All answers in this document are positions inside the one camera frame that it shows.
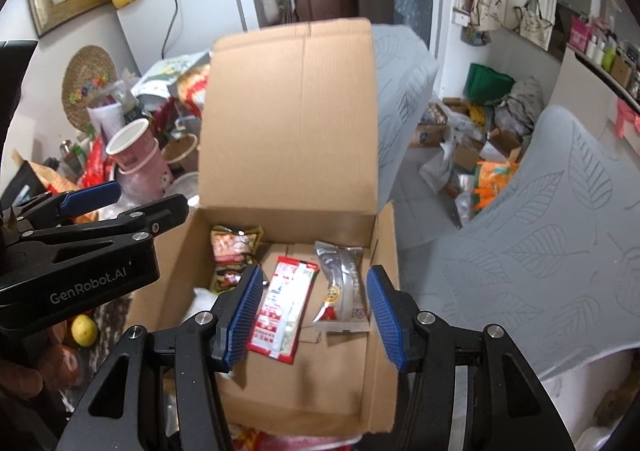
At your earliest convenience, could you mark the red and white snack packet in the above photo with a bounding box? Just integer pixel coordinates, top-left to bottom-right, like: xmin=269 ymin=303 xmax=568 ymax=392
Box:
xmin=246 ymin=256 xmax=319 ymax=363

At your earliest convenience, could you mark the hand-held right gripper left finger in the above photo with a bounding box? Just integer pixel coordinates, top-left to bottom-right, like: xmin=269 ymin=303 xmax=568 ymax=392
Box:
xmin=55 ymin=265 xmax=268 ymax=451

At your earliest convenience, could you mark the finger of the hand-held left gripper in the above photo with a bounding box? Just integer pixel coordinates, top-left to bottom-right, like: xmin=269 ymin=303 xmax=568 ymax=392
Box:
xmin=10 ymin=181 xmax=122 ymax=233
xmin=17 ymin=194 xmax=190 ymax=245

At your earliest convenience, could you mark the round woven mat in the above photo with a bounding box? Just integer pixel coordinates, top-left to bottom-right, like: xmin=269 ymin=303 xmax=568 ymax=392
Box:
xmin=62 ymin=45 xmax=119 ymax=132

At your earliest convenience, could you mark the white line-drawing snack packet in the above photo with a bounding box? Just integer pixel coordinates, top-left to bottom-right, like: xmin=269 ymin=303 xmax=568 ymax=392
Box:
xmin=192 ymin=287 xmax=219 ymax=320

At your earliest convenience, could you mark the black power cable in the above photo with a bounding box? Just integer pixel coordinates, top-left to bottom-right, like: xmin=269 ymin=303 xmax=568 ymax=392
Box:
xmin=161 ymin=0 xmax=182 ymax=60

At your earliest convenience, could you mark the white refrigerator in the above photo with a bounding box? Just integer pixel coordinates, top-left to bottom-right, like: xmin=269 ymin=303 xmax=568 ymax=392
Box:
xmin=116 ymin=0 xmax=261 ymax=77

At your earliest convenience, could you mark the red tea packet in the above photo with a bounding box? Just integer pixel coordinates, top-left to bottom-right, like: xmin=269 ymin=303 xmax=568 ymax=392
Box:
xmin=80 ymin=136 xmax=117 ymax=193

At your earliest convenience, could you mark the open brown carton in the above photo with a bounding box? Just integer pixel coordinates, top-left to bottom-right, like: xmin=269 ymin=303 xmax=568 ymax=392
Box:
xmin=452 ymin=128 xmax=524 ymax=173

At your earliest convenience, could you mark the printed leaflet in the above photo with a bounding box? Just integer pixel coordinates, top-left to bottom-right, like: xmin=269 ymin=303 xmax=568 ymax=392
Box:
xmin=132 ymin=54 xmax=211 ymax=97

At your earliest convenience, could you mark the grey leaf-pattern chair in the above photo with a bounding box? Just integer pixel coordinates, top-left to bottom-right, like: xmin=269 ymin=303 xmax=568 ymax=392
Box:
xmin=372 ymin=25 xmax=441 ymax=252
xmin=395 ymin=104 xmax=640 ymax=382

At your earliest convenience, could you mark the cardboard box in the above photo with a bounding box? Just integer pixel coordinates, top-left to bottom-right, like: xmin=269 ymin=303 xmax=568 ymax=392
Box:
xmin=127 ymin=17 xmax=401 ymax=437

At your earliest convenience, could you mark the person's left hand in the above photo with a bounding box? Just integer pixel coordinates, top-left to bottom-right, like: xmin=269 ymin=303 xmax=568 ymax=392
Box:
xmin=0 ymin=321 xmax=83 ymax=404

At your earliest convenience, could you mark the printed cardboard carton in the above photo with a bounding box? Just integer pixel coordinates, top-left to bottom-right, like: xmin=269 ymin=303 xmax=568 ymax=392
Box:
xmin=410 ymin=104 xmax=451 ymax=150

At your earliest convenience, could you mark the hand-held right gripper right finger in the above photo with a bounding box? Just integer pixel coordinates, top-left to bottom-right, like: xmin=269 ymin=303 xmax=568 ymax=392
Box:
xmin=366 ymin=265 xmax=576 ymax=451

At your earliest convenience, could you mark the brown nut snack packet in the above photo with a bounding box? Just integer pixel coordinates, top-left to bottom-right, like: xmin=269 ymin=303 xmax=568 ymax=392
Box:
xmin=209 ymin=225 xmax=264 ymax=294

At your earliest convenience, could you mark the silver red-triangle snack packet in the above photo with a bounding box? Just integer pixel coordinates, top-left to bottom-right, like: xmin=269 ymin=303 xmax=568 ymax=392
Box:
xmin=313 ymin=240 xmax=372 ymax=333

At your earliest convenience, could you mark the white cabinet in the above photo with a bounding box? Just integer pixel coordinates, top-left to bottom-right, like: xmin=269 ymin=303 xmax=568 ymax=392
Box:
xmin=557 ymin=44 xmax=640 ymax=158

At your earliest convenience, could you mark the green bag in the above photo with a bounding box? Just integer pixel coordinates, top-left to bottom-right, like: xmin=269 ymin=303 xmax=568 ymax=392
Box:
xmin=466 ymin=62 xmax=516 ymax=105

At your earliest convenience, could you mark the row of bottles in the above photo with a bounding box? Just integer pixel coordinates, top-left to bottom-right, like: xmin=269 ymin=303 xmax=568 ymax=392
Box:
xmin=570 ymin=14 xmax=640 ymax=97

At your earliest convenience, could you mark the white plastic bag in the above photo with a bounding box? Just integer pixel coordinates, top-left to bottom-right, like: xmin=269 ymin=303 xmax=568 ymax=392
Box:
xmin=419 ymin=131 xmax=459 ymax=193

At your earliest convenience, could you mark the brown paper cup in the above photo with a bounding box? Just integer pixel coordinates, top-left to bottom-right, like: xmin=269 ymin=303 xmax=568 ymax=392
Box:
xmin=162 ymin=134 xmax=201 ymax=167

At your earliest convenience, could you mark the orange-red snack bag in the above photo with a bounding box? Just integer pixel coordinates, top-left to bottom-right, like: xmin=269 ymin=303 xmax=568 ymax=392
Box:
xmin=170 ymin=66 xmax=211 ymax=118

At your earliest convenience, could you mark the pink ribbon bow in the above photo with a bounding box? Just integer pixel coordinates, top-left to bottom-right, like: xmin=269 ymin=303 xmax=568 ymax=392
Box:
xmin=615 ymin=98 xmax=640 ymax=138

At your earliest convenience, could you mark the grey cloth pile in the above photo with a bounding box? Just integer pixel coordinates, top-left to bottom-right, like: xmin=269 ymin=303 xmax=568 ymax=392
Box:
xmin=495 ymin=76 xmax=546 ymax=132

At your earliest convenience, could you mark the yellow lemon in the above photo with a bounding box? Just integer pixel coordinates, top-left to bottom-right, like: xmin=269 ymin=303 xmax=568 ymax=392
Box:
xmin=71 ymin=315 xmax=99 ymax=347

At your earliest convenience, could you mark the white printed paper sheet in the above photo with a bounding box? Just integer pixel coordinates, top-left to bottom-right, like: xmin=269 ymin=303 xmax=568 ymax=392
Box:
xmin=87 ymin=101 xmax=126 ymax=142

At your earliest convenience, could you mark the orange printed bag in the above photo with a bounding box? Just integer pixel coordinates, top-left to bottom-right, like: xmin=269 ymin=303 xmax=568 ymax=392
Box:
xmin=472 ymin=158 xmax=521 ymax=213

